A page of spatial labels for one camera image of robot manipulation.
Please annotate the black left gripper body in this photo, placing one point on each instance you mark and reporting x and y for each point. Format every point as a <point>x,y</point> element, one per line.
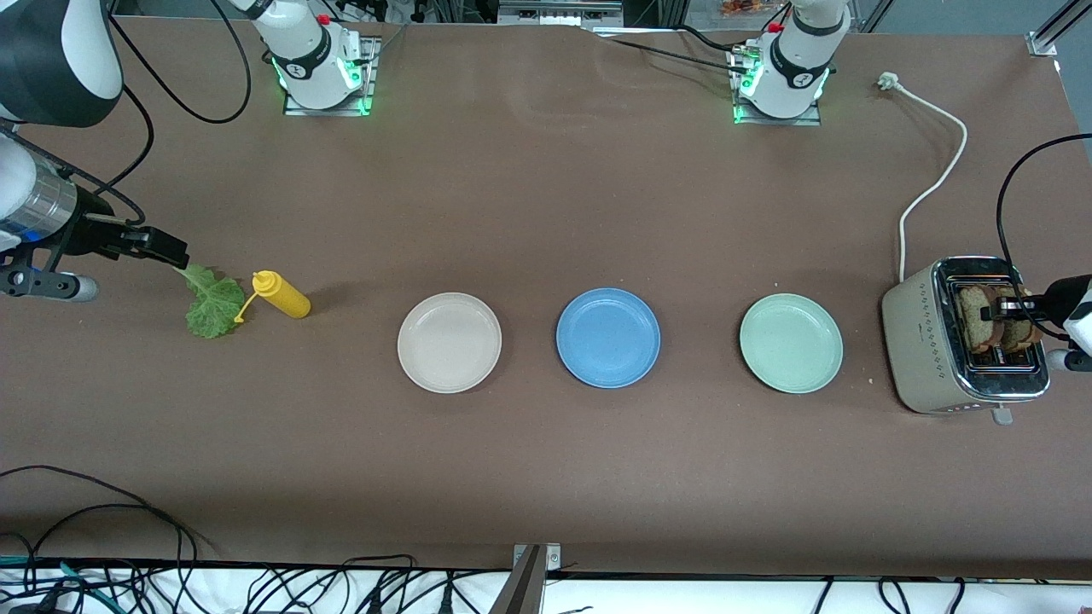
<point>1067,295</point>

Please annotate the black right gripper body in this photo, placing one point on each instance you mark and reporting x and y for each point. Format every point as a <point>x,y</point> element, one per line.
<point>92,236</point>

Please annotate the brown toast bread slice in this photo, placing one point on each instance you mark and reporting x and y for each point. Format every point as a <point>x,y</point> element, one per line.
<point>972,328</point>
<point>1022,334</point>

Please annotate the green lettuce leaf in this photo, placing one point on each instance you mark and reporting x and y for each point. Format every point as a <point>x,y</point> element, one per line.
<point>213,307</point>

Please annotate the yellow squeeze bottle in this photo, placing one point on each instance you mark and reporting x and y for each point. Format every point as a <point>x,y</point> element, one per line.
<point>286,298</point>

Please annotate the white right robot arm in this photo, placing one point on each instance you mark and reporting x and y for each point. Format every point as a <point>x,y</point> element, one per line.
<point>51,60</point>

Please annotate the green plate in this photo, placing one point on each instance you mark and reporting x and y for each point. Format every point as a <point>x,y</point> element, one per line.
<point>791,344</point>

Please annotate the beige plate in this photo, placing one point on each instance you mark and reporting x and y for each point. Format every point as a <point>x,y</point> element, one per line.
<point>450,343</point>

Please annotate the blue plate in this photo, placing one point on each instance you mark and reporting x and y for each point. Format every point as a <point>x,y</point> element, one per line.
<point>607,338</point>

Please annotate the beige chrome toaster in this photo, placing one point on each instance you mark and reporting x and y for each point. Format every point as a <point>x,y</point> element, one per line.
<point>926,341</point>

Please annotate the orange snack packet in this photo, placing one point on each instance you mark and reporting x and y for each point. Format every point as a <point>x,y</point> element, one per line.
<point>742,7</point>

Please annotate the black power plug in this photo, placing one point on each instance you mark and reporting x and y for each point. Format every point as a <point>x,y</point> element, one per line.
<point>444,601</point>

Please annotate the gray metal box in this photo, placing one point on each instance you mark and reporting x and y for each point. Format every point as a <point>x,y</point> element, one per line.
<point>554,10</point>

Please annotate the gray metal bar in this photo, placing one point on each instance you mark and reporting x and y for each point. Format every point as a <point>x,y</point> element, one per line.
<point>522,588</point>

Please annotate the aluminium frame post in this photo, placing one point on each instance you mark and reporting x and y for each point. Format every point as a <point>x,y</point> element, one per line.
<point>1045,38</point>

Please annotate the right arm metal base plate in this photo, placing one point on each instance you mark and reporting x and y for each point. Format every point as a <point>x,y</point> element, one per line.
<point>372,77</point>

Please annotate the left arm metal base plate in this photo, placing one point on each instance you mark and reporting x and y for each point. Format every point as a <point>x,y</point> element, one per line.
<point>768,121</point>

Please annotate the silver metal bracket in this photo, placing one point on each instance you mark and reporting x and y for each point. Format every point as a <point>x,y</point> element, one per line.
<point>553,556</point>

